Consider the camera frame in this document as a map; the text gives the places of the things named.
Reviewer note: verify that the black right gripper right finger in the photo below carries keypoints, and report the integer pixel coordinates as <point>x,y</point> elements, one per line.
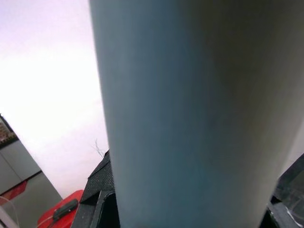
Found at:
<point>278,218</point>

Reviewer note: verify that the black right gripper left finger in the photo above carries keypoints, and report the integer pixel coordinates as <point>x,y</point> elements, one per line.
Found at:
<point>99,190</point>

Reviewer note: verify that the red plastic stool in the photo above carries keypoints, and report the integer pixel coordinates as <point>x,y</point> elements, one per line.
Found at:
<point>45,221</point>

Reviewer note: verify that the black small handheld device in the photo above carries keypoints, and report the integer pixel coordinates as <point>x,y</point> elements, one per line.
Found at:
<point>65,209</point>

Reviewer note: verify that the white plastic table leg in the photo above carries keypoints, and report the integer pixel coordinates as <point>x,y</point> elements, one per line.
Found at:
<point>178,107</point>

